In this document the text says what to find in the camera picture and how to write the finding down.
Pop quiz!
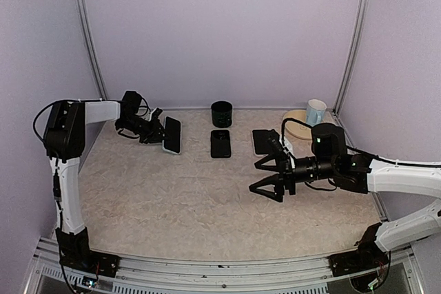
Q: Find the pink phone case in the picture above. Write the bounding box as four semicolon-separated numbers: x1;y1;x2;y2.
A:
252;129;276;157

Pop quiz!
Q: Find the light blue mug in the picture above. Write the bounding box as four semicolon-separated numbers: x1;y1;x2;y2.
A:
305;99;327;127

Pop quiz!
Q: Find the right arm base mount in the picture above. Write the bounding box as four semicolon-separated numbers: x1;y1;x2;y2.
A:
328;250;389;277

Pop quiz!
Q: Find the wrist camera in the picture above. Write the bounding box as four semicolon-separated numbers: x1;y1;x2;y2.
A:
145;108;163;122
267;129;295;161

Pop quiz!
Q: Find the dark green cup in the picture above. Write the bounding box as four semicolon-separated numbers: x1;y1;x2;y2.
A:
211;101;233;128

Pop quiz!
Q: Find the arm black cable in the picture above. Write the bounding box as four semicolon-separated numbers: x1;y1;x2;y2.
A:
32;101;70;157
279;118;441;167

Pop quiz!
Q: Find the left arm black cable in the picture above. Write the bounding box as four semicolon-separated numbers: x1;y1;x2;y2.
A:
32;101;70;157

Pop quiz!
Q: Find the light blue phone case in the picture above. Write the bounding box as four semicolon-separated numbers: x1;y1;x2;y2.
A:
161;116;183;156

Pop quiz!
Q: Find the aluminium frame post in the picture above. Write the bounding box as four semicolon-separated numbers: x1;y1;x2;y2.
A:
75;0;109;100
332;0;375;113

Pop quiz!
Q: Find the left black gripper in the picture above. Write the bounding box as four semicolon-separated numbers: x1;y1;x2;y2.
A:
118;114;172;143

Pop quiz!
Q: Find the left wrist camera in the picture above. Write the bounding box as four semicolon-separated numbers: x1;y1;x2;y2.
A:
145;108;163;122

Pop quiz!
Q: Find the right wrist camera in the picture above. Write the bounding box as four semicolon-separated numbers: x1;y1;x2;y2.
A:
267;129;295;161

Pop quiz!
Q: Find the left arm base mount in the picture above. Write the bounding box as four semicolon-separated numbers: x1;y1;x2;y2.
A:
59;251;121;278

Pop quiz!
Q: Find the right aluminium frame post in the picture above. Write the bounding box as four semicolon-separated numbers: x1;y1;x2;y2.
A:
332;0;375;113

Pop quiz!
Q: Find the left aluminium frame post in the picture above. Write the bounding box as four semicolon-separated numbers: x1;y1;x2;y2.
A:
75;0;109;100

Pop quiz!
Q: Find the black phone case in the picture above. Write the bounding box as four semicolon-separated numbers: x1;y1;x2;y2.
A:
210;129;232;158

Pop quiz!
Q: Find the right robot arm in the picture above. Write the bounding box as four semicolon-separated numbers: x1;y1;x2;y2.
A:
249;123;440;269

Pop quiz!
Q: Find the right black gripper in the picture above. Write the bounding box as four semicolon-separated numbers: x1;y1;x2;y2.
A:
250;150;337;202

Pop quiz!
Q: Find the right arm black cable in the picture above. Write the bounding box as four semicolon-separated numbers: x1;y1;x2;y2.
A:
279;118;441;167

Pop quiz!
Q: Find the beige round plate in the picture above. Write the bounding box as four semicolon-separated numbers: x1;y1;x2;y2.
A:
283;109;311;140

